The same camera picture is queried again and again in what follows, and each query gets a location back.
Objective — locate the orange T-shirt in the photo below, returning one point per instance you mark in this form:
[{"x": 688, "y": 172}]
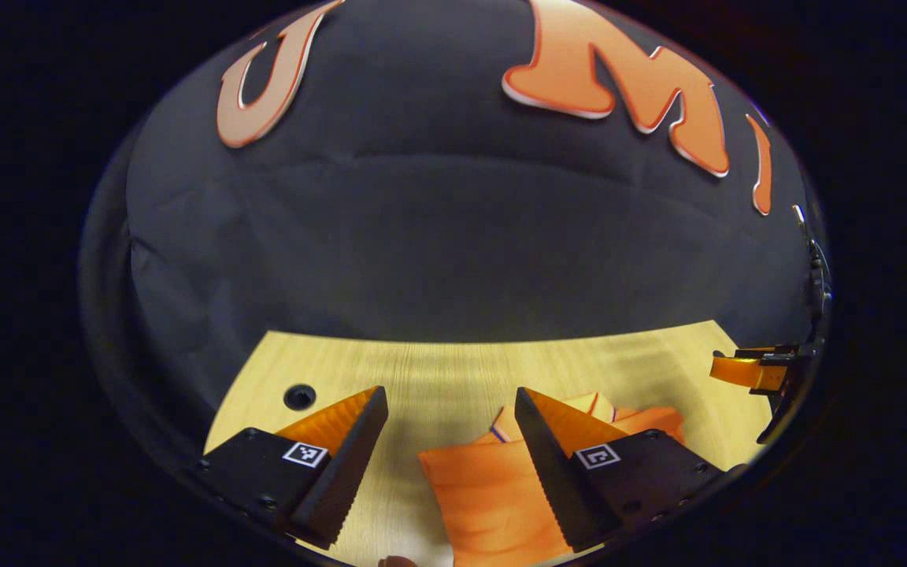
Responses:
[{"x": 485, "y": 496}]

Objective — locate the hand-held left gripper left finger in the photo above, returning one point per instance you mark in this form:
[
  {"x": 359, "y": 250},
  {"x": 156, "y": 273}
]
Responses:
[{"x": 347, "y": 472}]

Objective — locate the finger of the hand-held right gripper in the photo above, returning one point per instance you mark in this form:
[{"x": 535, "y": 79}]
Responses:
[{"x": 745, "y": 372}]

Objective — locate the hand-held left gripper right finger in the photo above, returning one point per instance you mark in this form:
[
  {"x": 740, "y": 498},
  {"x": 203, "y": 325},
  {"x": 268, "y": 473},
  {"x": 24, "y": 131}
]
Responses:
[{"x": 556, "y": 480}]

